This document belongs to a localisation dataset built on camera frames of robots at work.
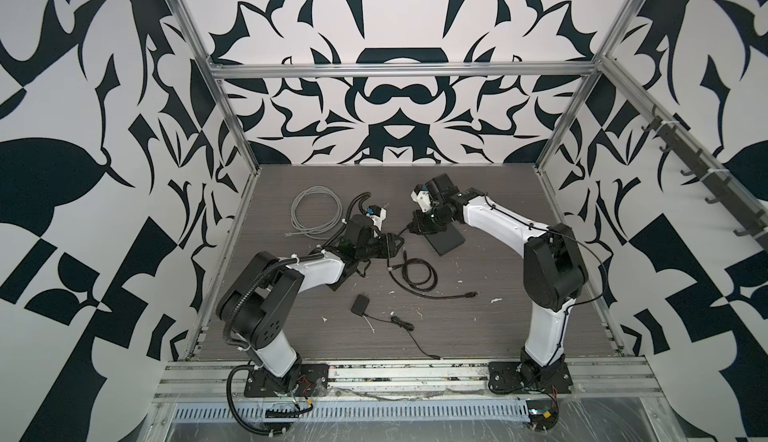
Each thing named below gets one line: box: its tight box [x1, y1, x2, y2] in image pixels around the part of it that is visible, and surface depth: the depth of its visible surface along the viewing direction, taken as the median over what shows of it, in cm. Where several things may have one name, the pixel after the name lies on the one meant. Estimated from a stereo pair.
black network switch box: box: [424, 222, 465, 256], surface depth 101 cm
